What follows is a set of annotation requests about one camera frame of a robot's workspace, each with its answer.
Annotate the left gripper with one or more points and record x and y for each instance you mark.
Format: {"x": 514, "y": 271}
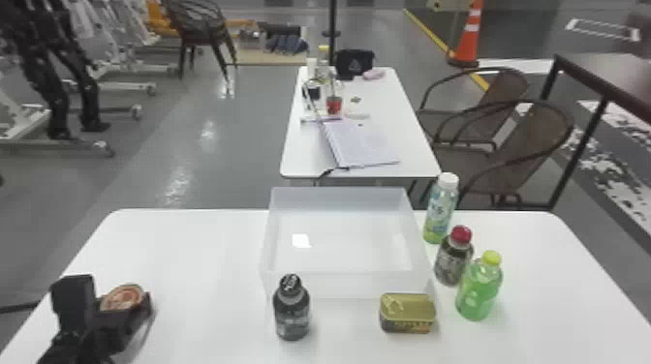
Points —
{"x": 118, "y": 325}

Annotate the clear box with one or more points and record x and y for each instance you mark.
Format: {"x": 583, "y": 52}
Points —
{"x": 346, "y": 244}

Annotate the pale green bottle, white cap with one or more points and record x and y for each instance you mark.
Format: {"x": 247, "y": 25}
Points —
{"x": 440, "y": 211}

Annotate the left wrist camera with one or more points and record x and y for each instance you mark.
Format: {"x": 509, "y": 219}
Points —
{"x": 72, "y": 301}

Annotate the white side table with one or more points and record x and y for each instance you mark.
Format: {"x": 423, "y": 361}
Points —
{"x": 391, "y": 101}

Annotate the open white notebook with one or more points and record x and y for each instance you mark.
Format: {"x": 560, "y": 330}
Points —
{"x": 358, "y": 145}

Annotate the red cup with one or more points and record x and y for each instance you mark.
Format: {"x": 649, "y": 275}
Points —
{"x": 334, "y": 104}

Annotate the dark bottle with red cap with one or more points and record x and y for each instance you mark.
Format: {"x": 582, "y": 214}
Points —
{"x": 452, "y": 259}

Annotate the brown round can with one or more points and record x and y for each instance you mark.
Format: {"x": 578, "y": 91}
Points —
{"x": 122, "y": 297}

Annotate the black bag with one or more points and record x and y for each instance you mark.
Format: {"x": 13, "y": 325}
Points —
{"x": 354, "y": 63}

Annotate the dark chair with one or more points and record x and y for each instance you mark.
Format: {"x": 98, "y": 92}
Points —
{"x": 198, "y": 23}

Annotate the yellow can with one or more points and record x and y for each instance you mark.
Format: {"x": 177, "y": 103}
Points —
{"x": 407, "y": 313}

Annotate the black bottle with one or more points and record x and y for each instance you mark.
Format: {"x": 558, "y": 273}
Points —
{"x": 291, "y": 310}

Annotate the orange cone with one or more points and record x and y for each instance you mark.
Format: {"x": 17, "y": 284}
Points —
{"x": 469, "y": 35}

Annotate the brown chair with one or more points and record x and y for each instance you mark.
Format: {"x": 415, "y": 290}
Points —
{"x": 534, "y": 137}
{"x": 508, "y": 84}

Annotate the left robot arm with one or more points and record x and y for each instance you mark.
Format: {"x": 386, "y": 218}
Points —
{"x": 61, "y": 350}

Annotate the dark side table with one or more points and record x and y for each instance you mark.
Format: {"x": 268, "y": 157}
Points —
{"x": 610, "y": 76}

